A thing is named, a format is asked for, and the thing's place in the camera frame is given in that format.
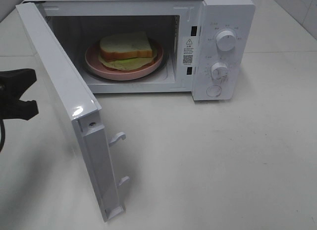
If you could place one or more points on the round white door button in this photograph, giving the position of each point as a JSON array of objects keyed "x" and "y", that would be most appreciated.
[{"x": 214, "y": 91}]

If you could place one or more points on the upper white power knob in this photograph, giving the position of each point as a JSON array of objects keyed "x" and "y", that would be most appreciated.
[{"x": 226, "y": 40}]

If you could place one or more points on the white warning label sticker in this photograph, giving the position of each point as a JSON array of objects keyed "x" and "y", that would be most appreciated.
[{"x": 189, "y": 50}]

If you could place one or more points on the pink round plate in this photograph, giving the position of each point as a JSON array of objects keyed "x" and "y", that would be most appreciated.
[{"x": 123, "y": 70}]

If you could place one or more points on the white microwave door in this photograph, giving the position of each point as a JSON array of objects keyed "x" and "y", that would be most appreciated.
[{"x": 76, "y": 108}]

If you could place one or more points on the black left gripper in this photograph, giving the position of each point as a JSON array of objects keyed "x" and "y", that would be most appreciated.
[{"x": 13, "y": 84}]

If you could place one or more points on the lower white timer knob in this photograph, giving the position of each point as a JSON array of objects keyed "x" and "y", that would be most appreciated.
[{"x": 219, "y": 70}]

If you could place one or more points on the glass microwave turntable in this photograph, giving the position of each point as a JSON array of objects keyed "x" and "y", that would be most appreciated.
[{"x": 154, "y": 72}]

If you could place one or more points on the white microwave oven body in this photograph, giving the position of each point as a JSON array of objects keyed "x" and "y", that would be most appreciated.
[{"x": 77, "y": 24}]

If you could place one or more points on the sandwich with lettuce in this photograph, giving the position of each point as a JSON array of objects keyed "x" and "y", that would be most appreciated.
[{"x": 125, "y": 46}]

